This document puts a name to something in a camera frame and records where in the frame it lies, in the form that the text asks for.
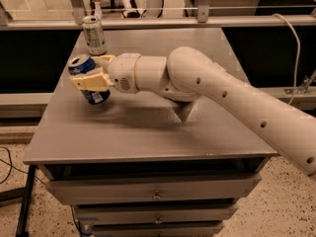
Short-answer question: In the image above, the person's right leg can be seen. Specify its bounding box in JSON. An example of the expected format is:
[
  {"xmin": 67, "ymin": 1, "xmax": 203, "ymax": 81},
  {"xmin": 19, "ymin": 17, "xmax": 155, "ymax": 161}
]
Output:
[{"xmin": 91, "ymin": 0, "xmax": 105, "ymax": 20}]

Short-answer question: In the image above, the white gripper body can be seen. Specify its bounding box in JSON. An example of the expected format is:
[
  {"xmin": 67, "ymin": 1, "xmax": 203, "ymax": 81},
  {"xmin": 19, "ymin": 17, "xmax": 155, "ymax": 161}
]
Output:
[{"xmin": 108, "ymin": 53, "xmax": 140, "ymax": 94}]

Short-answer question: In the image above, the grey metal railing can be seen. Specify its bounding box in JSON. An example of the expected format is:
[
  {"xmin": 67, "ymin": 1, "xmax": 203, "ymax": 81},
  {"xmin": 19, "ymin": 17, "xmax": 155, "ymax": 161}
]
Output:
[{"xmin": 0, "ymin": 0, "xmax": 316, "ymax": 31}]

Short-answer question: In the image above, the blue pepsi can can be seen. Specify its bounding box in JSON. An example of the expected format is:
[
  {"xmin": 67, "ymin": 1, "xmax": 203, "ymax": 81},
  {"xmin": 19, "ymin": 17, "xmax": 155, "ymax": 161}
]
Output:
[{"xmin": 67, "ymin": 53, "xmax": 111, "ymax": 105}]

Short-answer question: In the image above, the white cable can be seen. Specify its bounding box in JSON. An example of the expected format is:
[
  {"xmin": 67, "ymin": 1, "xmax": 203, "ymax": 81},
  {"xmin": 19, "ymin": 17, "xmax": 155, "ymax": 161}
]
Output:
[{"xmin": 272, "ymin": 13, "xmax": 302, "ymax": 106}]

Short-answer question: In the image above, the black metal stand leg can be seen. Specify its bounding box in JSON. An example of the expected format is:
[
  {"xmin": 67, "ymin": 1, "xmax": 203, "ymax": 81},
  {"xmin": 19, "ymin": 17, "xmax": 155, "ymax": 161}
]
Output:
[{"xmin": 15, "ymin": 165, "xmax": 36, "ymax": 237}]

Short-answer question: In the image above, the silver white soda can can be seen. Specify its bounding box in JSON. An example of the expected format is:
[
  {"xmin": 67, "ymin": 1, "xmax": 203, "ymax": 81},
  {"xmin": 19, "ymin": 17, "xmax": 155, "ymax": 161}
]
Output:
[{"xmin": 82, "ymin": 16, "xmax": 107, "ymax": 55}]

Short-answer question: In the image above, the grey drawer cabinet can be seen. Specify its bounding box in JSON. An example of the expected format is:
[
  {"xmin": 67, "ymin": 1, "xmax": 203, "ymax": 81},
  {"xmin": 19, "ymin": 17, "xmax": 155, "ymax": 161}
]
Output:
[{"xmin": 23, "ymin": 28, "xmax": 279, "ymax": 237}]

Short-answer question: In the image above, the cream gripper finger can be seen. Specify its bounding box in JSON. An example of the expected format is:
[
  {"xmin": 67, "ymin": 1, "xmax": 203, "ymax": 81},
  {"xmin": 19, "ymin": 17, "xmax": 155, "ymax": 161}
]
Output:
[
  {"xmin": 70, "ymin": 67, "xmax": 114, "ymax": 92},
  {"xmin": 92, "ymin": 54, "xmax": 116, "ymax": 73}
]

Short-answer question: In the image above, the black floor cable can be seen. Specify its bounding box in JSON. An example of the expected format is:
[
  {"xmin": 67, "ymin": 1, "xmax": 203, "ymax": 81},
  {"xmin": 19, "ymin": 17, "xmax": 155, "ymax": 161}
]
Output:
[{"xmin": 0, "ymin": 145, "xmax": 47, "ymax": 187}]

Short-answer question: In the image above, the top grey drawer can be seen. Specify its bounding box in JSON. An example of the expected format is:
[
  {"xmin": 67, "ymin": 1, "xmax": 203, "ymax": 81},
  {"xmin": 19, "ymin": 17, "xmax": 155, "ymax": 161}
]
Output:
[{"xmin": 46, "ymin": 174, "xmax": 261, "ymax": 205}]

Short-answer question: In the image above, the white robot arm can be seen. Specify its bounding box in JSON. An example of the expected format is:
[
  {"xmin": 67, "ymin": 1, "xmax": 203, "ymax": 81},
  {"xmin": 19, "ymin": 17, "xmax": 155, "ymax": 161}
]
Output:
[{"xmin": 68, "ymin": 46, "xmax": 316, "ymax": 178}]

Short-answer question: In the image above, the bottom grey drawer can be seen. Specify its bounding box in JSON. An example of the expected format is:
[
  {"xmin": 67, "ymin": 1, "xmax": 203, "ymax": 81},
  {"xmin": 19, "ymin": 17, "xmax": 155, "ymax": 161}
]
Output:
[{"xmin": 92, "ymin": 221, "xmax": 223, "ymax": 237}]

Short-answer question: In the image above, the middle grey drawer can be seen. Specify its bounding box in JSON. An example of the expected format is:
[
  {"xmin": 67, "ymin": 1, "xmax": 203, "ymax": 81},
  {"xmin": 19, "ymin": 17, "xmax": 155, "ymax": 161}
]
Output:
[{"xmin": 75, "ymin": 203, "xmax": 237, "ymax": 225}]

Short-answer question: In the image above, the grey drawer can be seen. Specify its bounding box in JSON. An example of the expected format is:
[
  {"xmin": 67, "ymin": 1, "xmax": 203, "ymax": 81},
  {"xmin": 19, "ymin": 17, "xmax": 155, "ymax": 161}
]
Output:
[
  {"xmin": 46, "ymin": 174, "xmax": 261, "ymax": 205},
  {"xmin": 92, "ymin": 221, "xmax": 223, "ymax": 237},
  {"xmin": 75, "ymin": 203, "xmax": 237, "ymax": 225}
]

